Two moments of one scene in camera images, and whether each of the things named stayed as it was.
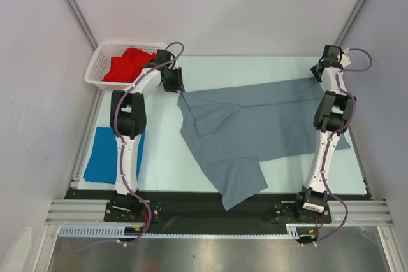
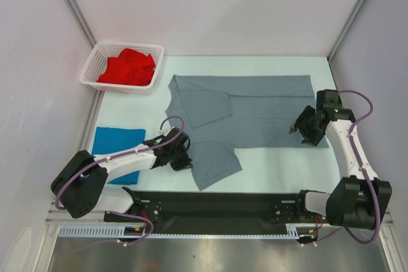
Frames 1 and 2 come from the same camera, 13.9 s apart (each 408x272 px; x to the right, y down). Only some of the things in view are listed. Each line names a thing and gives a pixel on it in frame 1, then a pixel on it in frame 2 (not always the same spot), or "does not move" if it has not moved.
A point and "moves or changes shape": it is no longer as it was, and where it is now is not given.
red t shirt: [127, 67] does not move
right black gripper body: [317, 74] -> [308, 128]
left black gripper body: [173, 81] -> [176, 154]
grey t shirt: [233, 130] moves or changes shape
